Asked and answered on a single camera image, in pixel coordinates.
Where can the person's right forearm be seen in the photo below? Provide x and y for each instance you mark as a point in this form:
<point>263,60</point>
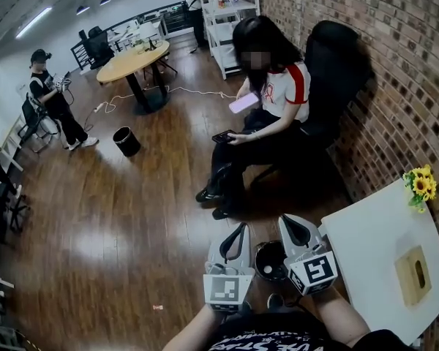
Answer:
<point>340,313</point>

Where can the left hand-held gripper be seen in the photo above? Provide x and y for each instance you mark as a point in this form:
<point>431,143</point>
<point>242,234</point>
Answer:
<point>225,289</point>

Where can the black smartphone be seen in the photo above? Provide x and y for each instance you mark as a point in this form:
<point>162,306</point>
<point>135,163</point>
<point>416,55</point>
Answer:
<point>224,136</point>

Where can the orange drink bottle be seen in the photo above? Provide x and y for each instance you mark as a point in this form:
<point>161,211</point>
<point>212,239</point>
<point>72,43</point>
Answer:
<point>221,0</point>

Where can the round wooden table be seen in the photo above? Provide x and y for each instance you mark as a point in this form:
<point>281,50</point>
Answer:
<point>131,62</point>

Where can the yellow sunflower bouquet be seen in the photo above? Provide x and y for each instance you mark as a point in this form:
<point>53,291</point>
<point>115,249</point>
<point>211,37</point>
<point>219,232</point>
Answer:
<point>422,185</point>

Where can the person's black printed shirt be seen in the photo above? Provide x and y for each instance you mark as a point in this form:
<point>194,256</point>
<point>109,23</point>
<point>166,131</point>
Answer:
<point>278,336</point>

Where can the wooden tissue box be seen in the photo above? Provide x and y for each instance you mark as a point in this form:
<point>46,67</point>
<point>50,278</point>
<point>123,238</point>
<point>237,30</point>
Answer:
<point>411,280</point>

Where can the pink smartphone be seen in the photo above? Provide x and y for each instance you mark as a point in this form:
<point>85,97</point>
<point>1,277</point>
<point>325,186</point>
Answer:
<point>244,103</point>

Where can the person's right shoe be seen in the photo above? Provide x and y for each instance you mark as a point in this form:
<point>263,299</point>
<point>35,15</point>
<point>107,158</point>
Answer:
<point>275,301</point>

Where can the black pendant lamp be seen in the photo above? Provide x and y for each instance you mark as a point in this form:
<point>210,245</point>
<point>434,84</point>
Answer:
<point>105,1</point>
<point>82,10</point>

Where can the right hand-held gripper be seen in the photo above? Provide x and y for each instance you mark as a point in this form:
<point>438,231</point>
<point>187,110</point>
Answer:
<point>316,271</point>

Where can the black round bin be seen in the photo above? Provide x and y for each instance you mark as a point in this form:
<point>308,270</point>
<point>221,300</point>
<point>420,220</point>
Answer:
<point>126,141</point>

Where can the white office desk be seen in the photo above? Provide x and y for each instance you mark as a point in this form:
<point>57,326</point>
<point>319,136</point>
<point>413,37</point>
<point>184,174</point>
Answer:
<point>126,35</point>

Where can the long ceiling light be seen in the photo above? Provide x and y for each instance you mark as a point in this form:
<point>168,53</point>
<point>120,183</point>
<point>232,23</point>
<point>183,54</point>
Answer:
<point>33,23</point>

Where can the white power strip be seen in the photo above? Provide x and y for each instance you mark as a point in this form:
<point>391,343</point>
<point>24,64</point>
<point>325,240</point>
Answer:
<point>98,108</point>

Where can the person's left forearm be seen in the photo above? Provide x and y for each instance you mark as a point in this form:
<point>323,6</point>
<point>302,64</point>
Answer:
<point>194,329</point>

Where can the black office chair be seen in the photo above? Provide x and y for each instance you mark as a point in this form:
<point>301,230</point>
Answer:
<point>7,203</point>
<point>100,48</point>
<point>336,86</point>

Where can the black folding chair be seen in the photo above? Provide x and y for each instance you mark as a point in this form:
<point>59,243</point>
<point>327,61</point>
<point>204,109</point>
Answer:
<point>36,123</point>

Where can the black trash bin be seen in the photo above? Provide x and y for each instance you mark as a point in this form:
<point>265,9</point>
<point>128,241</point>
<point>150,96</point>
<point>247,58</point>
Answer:
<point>274,254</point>

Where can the white square table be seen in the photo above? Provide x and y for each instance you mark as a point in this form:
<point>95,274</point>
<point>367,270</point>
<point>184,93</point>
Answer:
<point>366,240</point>

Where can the white metal shelf rack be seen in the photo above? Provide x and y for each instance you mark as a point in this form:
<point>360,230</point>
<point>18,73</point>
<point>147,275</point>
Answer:
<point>238,6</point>

